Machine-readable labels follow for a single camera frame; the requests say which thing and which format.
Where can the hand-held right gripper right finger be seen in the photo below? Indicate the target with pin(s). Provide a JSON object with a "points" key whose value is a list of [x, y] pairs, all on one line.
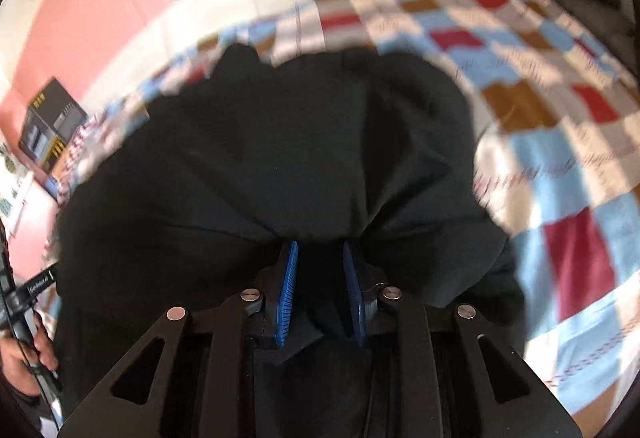
{"points": [[352, 293]]}

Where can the red white striped cloth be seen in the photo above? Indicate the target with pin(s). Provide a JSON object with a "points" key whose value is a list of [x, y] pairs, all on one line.
{"points": [[80, 152]]}

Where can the checkered blanket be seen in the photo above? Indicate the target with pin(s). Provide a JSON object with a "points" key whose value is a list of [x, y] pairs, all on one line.
{"points": [[550, 157]]}

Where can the black and yellow box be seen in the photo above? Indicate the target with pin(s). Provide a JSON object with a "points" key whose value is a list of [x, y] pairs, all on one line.
{"points": [[50, 117]]}

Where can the blue and white box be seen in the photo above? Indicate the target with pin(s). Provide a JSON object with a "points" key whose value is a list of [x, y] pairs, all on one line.
{"points": [[52, 184]]}

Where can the white printed sheet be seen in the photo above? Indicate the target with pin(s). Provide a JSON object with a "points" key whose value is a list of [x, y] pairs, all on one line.
{"points": [[12, 188]]}

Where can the person's left hand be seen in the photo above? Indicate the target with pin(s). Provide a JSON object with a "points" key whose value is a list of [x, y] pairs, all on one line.
{"points": [[44, 348]]}

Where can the black garment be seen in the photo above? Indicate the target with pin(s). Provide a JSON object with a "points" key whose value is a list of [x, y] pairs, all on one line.
{"points": [[250, 142]]}

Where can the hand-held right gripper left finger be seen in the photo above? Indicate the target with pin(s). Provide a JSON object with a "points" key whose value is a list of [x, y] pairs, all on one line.
{"points": [[287, 293]]}

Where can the white mattress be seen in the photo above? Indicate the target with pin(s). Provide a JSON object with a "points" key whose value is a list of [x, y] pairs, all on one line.
{"points": [[200, 17]]}

